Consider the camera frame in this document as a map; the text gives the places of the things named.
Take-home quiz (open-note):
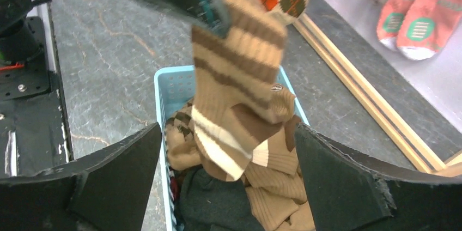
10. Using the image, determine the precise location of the wooden rack frame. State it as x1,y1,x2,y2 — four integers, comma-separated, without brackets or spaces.
293,13,461,177

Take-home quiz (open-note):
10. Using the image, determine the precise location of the black garment in basket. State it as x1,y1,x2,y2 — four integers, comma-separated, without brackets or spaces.
179,167,264,231

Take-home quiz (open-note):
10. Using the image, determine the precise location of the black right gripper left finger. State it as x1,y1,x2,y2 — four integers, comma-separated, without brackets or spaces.
1,123,162,230

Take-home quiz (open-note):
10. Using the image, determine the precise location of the brown striped sock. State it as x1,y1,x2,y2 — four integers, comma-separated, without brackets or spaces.
191,0,289,181

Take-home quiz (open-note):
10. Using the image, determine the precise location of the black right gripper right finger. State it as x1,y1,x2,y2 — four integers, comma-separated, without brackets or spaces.
294,124,461,230

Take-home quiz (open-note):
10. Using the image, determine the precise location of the green argyle sock in basket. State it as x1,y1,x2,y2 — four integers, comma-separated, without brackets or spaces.
165,99,200,171

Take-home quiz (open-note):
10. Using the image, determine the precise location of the pink patterned sock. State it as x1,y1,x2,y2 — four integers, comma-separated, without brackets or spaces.
376,0,461,60

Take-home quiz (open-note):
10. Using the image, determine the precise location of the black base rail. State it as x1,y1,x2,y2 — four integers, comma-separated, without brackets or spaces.
1,16,74,178

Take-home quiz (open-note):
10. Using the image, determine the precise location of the light blue plastic basket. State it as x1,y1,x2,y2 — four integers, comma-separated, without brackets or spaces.
154,66,307,230

